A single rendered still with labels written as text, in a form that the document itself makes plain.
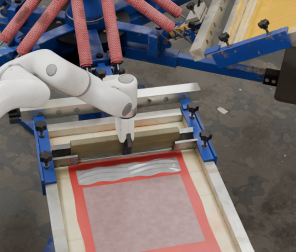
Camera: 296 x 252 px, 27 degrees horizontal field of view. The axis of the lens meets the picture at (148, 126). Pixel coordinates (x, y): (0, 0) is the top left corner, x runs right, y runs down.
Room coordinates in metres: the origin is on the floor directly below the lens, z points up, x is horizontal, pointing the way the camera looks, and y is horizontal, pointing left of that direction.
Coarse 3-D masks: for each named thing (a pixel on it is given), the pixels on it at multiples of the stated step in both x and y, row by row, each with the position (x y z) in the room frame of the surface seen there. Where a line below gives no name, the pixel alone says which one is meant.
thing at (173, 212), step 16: (128, 160) 1.60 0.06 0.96; (144, 160) 1.60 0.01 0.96; (144, 176) 1.52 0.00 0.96; (160, 176) 1.53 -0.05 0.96; (176, 176) 1.53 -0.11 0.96; (144, 192) 1.45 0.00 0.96; (160, 192) 1.45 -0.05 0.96; (176, 192) 1.46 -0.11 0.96; (192, 192) 1.46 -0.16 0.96; (144, 208) 1.38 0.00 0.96; (160, 208) 1.38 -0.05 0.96; (176, 208) 1.38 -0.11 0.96; (192, 208) 1.39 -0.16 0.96; (160, 224) 1.31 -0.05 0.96; (176, 224) 1.32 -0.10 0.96; (192, 224) 1.32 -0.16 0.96; (208, 224) 1.32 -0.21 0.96; (160, 240) 1.25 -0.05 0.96; (176, 240) 1.25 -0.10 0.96; (192, 240) 1.25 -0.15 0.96; (208, 240) 1.26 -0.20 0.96
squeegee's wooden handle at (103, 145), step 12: (144, 132) 1.63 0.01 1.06; (156, 132) 1.64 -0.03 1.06; (168, 132) 1.64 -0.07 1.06; (72, 144) 1.56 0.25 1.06; (84, 144) 1.57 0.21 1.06; (96, 144) 1.58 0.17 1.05; (108, 144) 1.59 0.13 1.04; (120, 144) 1.60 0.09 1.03; (132, 144) 1.61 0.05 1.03; (144, 144) 1.62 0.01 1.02; (156, 144) 1.63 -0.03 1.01; (168, 144) 1.64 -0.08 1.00; (84, 156) 1.56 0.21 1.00
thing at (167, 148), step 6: (138, 150) 1.61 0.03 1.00; (144, 150) 1.61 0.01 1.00; (150, 150) 1.61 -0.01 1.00; (156, 150) 1.62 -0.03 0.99; (162, 150) 1.62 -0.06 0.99; (168, 150) 1.63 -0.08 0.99; (96, 156) 1.57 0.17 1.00; (102, 156) 1.57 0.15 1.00; (108, 156) 1.58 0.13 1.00; (114, 156) 1.58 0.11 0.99; (120, 156) 1.58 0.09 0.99
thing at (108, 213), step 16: (112, 160) 1.60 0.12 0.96; (80, 192) 1.44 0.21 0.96; (96, 192) 1.44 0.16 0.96; (112, 192) 1.44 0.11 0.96; (128, 192) 1.45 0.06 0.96; (80, 208) 1.37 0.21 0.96; (96, 208) 1.37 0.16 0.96; (112, 208) 1.37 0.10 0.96; (128, 208) 1.38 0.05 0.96; (80, 224) 1.30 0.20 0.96; (96, 224) 1.30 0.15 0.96; (112, 224) 1.30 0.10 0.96; (128, 224) 1.31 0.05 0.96; (144, 224) 1.31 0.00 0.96; (96, 240) 1.24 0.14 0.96; (112, 240) 1.24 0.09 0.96; (128, 240) 1.24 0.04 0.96; (144, 240) 1.25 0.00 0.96
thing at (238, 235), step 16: (144, 112) 1.83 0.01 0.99; (160, 112) 1.83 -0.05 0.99; (176, 112) 1.84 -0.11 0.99; (48, 128) 1.71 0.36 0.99; (64, 128) 1.72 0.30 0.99; (80, 128) 1.73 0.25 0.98; (96, 128) 1.75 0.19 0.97; (112, 128) 1.76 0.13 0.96; (208, 176) 1.51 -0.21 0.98; (48, 192) 1.40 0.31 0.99; (224, 192) 1.43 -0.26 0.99; (48, 208) 1.33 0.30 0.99; (224, 208) 1.36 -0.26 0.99; (240, 224) 1.30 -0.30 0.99; (64, 240) 1.21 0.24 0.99; (240, 240) 1.23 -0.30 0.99
